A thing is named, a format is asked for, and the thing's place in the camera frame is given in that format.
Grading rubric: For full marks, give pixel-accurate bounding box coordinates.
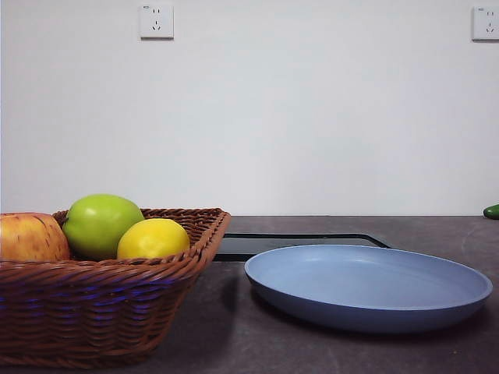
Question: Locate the green apple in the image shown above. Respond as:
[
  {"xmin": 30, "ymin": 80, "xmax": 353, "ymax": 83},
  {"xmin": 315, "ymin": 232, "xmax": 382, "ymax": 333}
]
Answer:
[{"xmin": 62, "ymin": 193, "xmax": 146, "ymax": 261}]

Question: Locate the blue round plate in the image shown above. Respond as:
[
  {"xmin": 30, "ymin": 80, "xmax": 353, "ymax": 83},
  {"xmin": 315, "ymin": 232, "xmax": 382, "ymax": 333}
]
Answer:
[{"xmin": 244, "ymin": 244, "xmax": 494, "ymax": 335}]

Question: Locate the yellow lemon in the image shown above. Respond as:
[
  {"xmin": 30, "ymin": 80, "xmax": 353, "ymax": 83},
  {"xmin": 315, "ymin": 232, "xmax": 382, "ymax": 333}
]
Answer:
[{"xmin": 116, "ymin": 217, "xmax": 191, "ymax": 260}]

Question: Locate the brown woven wicker basket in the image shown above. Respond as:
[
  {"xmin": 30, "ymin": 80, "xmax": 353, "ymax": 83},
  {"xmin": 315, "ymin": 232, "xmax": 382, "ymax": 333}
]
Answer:
[{"xmin": 0, "ymin": 207, "xmax": 232, "ymax": 369}]

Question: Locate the red and yellow apple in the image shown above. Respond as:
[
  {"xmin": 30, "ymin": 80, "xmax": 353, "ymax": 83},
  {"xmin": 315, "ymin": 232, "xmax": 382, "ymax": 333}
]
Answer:
[{"xmin": 0, "ymin": 212, "xmax": 72, "ymax": 263}]

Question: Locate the black flat tray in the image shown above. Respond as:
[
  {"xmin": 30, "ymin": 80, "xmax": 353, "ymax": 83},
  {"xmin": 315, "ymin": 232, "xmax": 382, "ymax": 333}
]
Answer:
[{"xmin": 213, "ymin": 232, "xmax": 392, "ymax": 263}]

